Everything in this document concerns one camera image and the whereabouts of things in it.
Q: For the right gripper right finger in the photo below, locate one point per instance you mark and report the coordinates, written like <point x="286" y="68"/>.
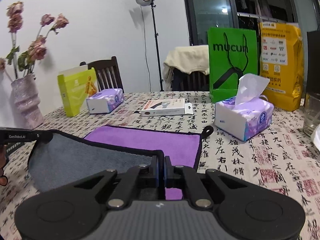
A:
<point x="189" y="182"/>

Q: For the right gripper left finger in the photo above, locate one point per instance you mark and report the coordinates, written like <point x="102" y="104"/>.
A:
<point x="137" y="183"/>

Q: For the purple and grey towel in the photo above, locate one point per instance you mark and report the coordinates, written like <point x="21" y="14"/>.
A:
<point x="61" y="158"/>

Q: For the person's left hand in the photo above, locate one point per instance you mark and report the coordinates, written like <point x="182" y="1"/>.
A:
<point x="3" y="161"/>

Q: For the pink ceramic vase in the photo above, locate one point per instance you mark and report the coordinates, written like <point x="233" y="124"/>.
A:
<point x="26" y="99"/>

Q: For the white flat product box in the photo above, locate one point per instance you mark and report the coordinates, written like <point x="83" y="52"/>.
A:
<point x="167" y="107"/>

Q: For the yellow-green paper box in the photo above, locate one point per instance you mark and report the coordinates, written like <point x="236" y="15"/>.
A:
<point x="76" y="85"/>

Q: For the left purple tissue pack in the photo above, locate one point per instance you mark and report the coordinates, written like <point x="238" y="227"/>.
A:
<point x="105" y="101"/>

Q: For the purple tissue pack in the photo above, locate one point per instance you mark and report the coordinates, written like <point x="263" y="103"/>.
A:
<point x="249" y="112"/>
<point x="105" y="101"/>

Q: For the right purple tissue pack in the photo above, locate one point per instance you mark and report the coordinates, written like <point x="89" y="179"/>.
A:
<point x="249" y="112"/>

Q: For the chair with cream cloth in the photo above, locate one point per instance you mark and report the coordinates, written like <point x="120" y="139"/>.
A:
<point x="196" y="81"/>

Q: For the dark wooden chair left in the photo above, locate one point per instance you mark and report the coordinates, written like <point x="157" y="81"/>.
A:
<point x="107" y="72"/>

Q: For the calligraphy print tablecloth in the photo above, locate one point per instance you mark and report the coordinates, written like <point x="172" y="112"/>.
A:
<point x="281" y="158"/>

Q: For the cream cloth on chair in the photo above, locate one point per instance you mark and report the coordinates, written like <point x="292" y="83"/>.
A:
<point x="187" y="60"/>

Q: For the green mucun paper bag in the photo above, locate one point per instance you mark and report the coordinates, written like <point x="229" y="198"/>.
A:
<point x="232" y="53"/>

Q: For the yellow printed bag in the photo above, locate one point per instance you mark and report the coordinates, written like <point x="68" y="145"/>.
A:
<point x="282" y="62"/>

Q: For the clear drinking glass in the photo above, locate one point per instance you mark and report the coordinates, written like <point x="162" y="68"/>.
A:
<point x="311" y="112"/>

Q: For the dark framed window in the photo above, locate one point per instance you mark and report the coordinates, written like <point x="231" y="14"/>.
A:
<point x="247" y="14"/>

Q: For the black paper bag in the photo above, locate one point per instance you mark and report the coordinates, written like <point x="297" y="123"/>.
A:
<point x="312" y="85"/>

